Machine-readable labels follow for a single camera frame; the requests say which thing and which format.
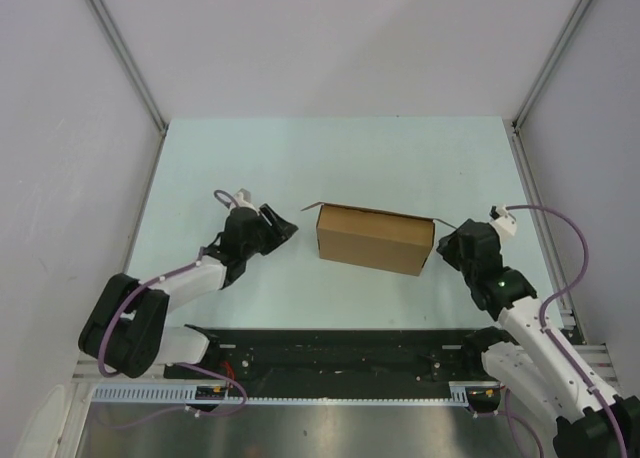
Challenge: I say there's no brown cardboard box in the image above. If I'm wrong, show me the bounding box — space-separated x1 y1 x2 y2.
301 201 454 276

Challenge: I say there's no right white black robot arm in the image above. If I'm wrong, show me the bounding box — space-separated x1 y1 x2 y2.
437 214 639 457

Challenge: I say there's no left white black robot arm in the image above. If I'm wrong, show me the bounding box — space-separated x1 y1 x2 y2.
78 204 298 378

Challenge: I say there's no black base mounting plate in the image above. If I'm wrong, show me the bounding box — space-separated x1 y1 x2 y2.
187 325 516 381

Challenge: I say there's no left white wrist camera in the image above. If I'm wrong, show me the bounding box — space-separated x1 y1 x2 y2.
230 188 258 212

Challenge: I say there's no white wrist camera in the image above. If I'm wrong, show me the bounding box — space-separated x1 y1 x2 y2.
489 206 517 244
230 188 258 212

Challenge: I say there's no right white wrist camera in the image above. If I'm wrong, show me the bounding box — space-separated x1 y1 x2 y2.
489 206 517 244

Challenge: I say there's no right aluminium side rail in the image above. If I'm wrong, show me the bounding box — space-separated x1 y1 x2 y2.
503 120 582 335

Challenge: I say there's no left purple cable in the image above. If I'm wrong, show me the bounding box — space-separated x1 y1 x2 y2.
97 189 250 429

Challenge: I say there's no grey slotted cable duct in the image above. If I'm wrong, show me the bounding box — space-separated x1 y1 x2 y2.
92 384 499 407

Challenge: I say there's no right aluminium corner post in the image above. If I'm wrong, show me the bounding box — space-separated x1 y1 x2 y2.
511 0 596 132

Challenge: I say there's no aluminium corner post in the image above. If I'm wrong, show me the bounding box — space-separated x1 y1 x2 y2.
85 0 168 137
511 0 596 132

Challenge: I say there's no left aluminium corner post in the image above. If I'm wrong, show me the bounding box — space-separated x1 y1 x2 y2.
85 0 168 137

